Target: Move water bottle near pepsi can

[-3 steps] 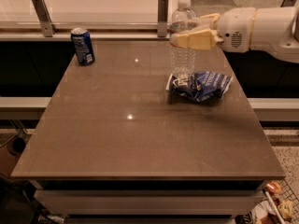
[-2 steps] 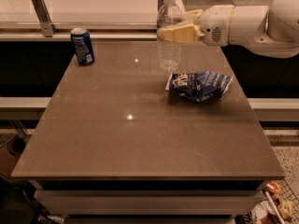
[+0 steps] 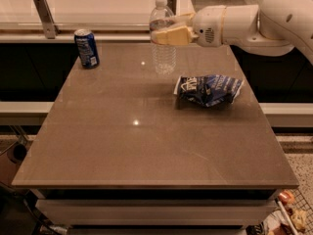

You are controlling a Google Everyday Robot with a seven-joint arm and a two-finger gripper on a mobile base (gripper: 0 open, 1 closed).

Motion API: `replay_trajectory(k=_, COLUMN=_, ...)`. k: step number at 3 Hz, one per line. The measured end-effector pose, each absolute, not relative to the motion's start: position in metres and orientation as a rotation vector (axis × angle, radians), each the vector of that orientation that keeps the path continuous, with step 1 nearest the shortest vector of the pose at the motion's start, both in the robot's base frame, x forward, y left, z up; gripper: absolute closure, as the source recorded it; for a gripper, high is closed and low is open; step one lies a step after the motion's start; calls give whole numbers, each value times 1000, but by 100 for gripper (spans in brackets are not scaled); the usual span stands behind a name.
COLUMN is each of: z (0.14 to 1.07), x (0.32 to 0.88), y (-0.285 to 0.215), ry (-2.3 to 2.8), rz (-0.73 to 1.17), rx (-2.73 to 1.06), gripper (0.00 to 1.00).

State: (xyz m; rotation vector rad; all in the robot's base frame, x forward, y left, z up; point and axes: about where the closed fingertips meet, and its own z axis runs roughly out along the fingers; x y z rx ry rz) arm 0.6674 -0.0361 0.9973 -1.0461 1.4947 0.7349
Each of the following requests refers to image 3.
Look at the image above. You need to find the blue crumpled chip bag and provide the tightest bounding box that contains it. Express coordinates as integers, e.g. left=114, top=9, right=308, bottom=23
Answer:
left=173, top=74, right=244, bottom=108

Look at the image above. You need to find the wire basket with snacks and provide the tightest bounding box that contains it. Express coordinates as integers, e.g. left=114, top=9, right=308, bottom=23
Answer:
left=259, top=190, right=313, bottom=235

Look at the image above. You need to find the blue pepsi can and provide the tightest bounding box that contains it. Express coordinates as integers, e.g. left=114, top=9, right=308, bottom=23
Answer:
left=74, top=29, right=100, bottom=69

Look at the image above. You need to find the middle metal railing bracket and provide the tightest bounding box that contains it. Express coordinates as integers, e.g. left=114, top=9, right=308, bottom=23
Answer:
left=167, top=0, right=177, bottom=14

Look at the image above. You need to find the white drawer cabinet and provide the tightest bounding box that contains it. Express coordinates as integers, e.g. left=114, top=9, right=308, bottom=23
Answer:
left=36, top=199, right=276, bottom=227

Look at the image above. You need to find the metal railing bracket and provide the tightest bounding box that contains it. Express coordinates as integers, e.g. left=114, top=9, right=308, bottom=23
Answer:
left=167, top=0, right=177, bottom=14
left=33, top=0, right=58, bottom=39

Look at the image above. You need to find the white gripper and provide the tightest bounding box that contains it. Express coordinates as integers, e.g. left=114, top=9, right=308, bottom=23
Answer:
left=151, top=5, right=226, bottom=47

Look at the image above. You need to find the glass railing panel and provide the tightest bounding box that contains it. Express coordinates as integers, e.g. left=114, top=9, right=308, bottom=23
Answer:
left=0, top=0, right=262, bottom=31

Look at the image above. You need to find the left metal railing bracket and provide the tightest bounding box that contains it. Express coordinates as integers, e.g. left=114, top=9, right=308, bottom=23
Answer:
left=33, top=0, right=58, bottom=39

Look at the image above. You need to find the clear plastic water bottle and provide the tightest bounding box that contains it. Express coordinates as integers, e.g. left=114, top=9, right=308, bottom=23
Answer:
left=149, top=0, right=176, bottom=75

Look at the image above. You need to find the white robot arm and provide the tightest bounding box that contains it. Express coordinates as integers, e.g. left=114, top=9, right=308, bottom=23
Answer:
left=151, top=0, right=313, bottom=63

